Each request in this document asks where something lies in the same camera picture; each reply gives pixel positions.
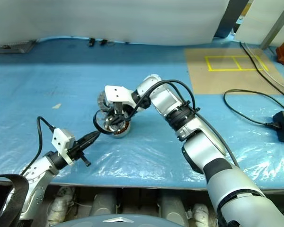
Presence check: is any grey metal rail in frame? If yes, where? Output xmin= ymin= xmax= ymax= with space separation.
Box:
xmin=0 ymin=39 xmax=37 ymax=54

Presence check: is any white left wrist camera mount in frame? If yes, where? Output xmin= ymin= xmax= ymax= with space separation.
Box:
xmin=51 ymin=127 xmax=76 ymax=165

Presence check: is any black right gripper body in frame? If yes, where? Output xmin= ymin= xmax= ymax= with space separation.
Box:
xmin=112 ymin=101 xmax=128 ymax=119

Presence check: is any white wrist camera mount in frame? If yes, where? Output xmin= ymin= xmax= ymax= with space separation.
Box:
xmin=104 ymin=85 xmax=136 ymax=110
xmin=51 ymin=127 xmax=76 ymax=165

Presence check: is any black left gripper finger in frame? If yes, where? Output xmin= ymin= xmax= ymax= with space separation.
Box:
xmin=77 ymin=131 xmax=101 ymax=145
xmin=73 ymin=134 xmax=100 ymax=152

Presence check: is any black fabric strap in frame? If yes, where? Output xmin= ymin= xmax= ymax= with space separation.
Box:
xmin=0 ymin=173 xmax=30 ymax=227

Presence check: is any grey rounded cylinder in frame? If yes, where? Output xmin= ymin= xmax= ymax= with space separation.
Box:
xmin=92 ymin=193 xmax=118 ymax=217
xmin=158 ymin=196 xmax=190 ymax=227

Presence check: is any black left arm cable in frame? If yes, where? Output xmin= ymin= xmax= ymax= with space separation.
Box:
xmin=21 ymin=116 xmax=58 ymax=176

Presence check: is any grey finned rotor disc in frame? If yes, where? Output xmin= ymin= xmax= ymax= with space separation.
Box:
xmin=97 ymin=90 xmax=115 ymax=114

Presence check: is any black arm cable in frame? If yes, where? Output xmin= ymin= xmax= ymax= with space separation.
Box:
xmin=21 ymin=116 xmax=58 ymax=176
xmin=118 ymin=79 xmax=240 ymax=167

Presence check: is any white panel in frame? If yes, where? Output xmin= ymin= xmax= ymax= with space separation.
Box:
xmin=234 ymin=0 xmax=284 ymax=46

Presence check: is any white foam board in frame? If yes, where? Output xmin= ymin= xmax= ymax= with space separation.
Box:
xmin=0 ymin=0 xmax=231 ymax=46

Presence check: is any small black ring part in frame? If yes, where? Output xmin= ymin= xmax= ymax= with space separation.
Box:
xmin=92 ymin=109 xmax=115 ymax=136

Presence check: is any blue plastic table sheet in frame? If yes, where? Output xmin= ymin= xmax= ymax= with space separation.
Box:
xmin=0 ymin=35 xmax=284 ymax=190

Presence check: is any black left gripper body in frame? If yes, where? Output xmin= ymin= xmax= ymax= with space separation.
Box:
xmin=67 ymin=141 xmax=92 ymax=167

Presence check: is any white wrapped bundle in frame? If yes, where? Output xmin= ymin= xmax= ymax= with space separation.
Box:
xmin=47 ymin=185 xmax=75 ymax=226
xmin=191 ymin=203 xmax=209 ymax=227

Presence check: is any long black cable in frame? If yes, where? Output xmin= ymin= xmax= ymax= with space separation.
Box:
xmin=240 ymin=41 xmax=284 ymax=96

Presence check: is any brown cardboard sheet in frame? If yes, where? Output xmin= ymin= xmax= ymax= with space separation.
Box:
xmin=184 ymin=48 xmax=284 ymax=96

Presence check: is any black power adapter cable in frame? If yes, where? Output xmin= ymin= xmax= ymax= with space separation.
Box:
xmin=223 ymin=88 xmax=284 ymax=128

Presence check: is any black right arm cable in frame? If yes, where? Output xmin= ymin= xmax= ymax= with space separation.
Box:
xmin=118 ymin=79 xmax=240 ymax=167

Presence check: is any aluminium profile post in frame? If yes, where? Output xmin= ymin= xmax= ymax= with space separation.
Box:
xmin=260 ymin=0 xmax=284 ymax=50

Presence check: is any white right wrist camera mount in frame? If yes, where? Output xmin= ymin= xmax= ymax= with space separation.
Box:
xmin=104 ymin=85 xmax=136 ymax=110

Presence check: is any dark grey pillar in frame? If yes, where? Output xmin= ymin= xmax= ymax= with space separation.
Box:
xmin=214 ymin=0 xmax=250 ymax=39

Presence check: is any blue grey robot torso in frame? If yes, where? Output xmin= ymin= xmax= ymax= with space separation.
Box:
xmin=63 ymin=213 xmax=178 ymax=227

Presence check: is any motor stator with copper windings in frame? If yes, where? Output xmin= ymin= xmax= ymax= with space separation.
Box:
xmin=106 ymin=115 xmax=132 ymax=139

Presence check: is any clear grey cable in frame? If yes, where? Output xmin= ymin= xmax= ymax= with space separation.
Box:
xmin=245 ymin=44 xmax=284 ymax=90

